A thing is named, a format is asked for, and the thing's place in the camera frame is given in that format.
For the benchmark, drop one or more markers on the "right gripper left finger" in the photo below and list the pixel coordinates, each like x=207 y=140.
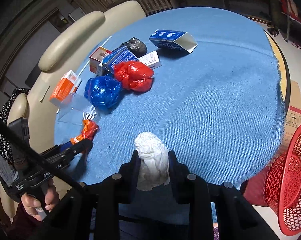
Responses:
x=119 y=188

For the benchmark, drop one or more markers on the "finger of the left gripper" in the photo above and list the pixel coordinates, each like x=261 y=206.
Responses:
x=56 y=149
x=64 y=158

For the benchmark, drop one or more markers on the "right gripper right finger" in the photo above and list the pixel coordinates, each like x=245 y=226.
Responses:
x=191 y=189

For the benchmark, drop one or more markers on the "white paper ball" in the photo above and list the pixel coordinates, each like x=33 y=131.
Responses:
x=154 y=168

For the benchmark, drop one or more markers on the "orange plastic wrapper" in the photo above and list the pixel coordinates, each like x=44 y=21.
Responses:
x=90 y=128

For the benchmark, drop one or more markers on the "clear plastic container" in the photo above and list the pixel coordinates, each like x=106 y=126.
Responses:
x=75 y=108

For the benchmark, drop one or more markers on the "orange white carton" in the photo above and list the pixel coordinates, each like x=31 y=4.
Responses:
x=68 y=84

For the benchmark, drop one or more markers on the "blue plastic bag ball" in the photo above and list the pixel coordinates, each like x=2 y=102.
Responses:
x=103 y=92

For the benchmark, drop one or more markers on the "red yellow medicine box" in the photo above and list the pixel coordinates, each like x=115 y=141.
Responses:
x=95 y=60

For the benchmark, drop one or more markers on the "red plastic bag ball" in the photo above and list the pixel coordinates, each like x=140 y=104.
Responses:
x=134 y=75

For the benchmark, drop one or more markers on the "blue medicine box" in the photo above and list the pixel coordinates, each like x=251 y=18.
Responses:
x=122 y=54

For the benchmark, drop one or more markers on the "black plastic bag ball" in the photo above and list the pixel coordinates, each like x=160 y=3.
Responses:
x=136 y=46

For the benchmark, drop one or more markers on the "white medicine box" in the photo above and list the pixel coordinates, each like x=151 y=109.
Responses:
x=151 y=60

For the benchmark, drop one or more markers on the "dark blue carton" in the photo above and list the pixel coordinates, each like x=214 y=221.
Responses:
x=175 y=40

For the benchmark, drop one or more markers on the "person's left hand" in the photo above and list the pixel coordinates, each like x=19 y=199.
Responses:
x=37 y=203

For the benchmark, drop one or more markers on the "beige leather sofa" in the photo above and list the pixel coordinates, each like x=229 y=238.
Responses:
x=66 y=53

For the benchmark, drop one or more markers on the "blue table cloth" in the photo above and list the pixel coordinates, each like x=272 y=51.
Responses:
x=219 y=108

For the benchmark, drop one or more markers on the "red mesh basket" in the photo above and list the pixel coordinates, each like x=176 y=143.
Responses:
x=282 y=191

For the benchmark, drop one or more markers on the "brown cardboard box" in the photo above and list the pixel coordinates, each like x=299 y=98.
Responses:
x=293 y=118

